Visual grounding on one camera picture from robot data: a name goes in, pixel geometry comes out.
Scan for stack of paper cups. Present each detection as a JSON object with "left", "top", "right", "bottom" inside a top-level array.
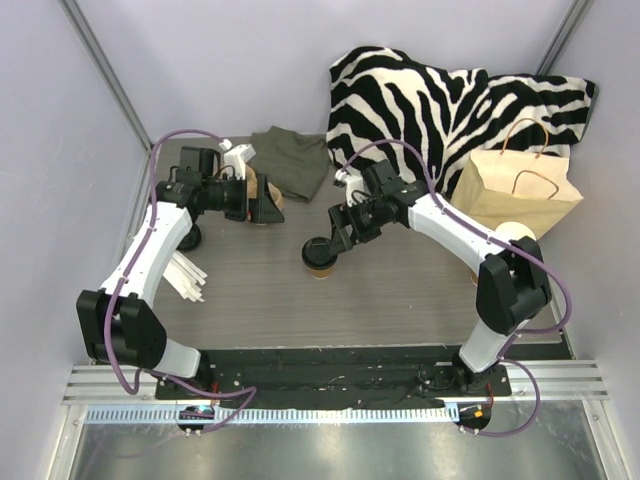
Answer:
[{"left": 470, "top": 221, "right": 536, "bottom": 286}]

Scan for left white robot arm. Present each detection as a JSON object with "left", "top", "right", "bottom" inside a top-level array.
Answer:
[{"left": 76, "top": 144, "right": 284, "bottom": 399}]

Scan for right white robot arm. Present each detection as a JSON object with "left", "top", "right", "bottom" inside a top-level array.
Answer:
[{"left": 326, "top": 161, "right": 552, "bottom": 395}]

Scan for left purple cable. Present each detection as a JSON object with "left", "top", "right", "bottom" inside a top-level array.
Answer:
[{"left": 107, "top": 128, "right": 259, "bottom": 436}]

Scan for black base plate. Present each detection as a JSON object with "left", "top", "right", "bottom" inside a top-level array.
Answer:
[{"left": 154, "top": 346, "right": 512, "bottom": 410}]

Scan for brown paper bag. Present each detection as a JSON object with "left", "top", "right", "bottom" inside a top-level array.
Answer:
[{"left": 449, "top": 127, "right": 583, "bottom": 239}]

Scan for stack of black lids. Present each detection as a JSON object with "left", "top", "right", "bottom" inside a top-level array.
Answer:
[{"left": 176, "top": 224, "right": 202, "bottom": 252}]

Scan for zebra print blanket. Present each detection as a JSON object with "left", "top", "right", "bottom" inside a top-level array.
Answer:
[{"left": 326, "top": 46, "right": 598, "bottom": 195}]

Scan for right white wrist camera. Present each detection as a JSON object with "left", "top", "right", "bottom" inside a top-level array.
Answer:
[{"left": 334, "top": 169, "right": 370, "bottom": 207}]

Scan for olive green cloth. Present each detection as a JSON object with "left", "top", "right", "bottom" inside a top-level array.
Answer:
[{"left": 249, "top": 126, "right": 330, "bottom": 203}]

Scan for white wrapped straws bundle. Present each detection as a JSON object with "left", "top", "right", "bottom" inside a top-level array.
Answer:
[{"left": 163, "top": 251, "right": 207, "bottom": 303}]

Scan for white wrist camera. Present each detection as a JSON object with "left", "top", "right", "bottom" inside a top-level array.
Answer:
[
  {"left": 334, "top": 169, "right": 370, "bottom": 207},
  {"left": 219, "top": 139, "right": 256, "bottom": 180}
]

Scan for aluminium rail frame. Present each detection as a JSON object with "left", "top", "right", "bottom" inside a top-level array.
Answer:
[{"left": 47, "top": 139, "right": 614, "bottom": 480}]

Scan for black plastic cup lid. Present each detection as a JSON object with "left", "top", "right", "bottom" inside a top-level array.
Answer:
[{"left": 301, "top": 236, "right": 338, "bottom": 270}]

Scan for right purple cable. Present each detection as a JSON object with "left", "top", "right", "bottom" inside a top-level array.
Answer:
[{"left": 342, "top": 138, "right": 574, "bottom": 437}]

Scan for brown pulp cup carrier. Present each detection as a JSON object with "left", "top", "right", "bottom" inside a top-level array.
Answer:
[{"left": 248, "top": 174, "right": 285, "bottom": 225}]

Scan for brown paper coffee cup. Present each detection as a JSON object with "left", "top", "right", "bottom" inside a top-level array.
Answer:
[{"left": 307, "top": 266, "right": 334, "bottom": 279}]

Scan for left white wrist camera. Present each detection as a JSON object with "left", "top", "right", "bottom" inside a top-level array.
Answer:
[{"left": 219, "top": 139, "right": 256, "bottom": 180}]

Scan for purple cable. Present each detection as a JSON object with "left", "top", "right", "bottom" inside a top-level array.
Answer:
[
  {"left": 342, "top": 138, "right": 574, "bottom": 437},
  {"left": 107, "top": 128, "right": 259, "bottom": 436}
]

